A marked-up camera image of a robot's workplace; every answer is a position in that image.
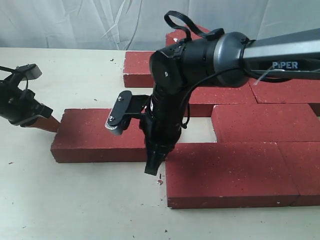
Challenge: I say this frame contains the red brick third row right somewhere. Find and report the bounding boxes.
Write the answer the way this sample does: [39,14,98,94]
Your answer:
[211,103,320,143]

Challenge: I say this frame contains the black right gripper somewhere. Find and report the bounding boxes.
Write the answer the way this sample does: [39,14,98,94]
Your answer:
[139,109,182,175]

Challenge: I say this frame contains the red brick front large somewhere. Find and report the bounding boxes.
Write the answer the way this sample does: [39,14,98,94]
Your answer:
[165,142,300,209]

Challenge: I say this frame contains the red brick back left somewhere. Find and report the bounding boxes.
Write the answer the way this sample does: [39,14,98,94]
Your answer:
[122,51,154,88]

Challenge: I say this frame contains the red brick front right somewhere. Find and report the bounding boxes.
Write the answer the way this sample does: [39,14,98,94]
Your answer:
[277,142,320,207]

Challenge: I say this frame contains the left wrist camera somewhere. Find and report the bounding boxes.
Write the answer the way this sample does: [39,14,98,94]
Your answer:
[15,63,43,80]

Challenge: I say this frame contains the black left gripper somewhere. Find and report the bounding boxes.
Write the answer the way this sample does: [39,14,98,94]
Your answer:
[0,82,61,133]

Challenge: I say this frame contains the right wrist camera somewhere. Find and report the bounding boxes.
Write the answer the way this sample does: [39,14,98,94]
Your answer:
[105,90,150,136]

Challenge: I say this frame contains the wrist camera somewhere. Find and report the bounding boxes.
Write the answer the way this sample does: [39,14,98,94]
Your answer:
[15,63,43,80]
[105,90,150,136]

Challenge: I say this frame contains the red brick stacked on top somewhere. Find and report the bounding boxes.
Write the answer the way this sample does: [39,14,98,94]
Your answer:
[165,25,210,47]

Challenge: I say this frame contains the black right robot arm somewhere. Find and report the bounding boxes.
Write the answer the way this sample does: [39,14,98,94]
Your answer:
[140,10,320,176]

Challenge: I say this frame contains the red brick pushed sideways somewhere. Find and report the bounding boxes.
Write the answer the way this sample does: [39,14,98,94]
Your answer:
[50,108,146,163]

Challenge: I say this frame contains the white wrinkled backdrop curtain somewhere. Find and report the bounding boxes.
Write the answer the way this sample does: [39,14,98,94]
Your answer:
[0,0,320,50]

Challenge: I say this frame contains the red brick second row right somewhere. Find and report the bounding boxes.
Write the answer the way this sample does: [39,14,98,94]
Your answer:
[249,79,320,104]

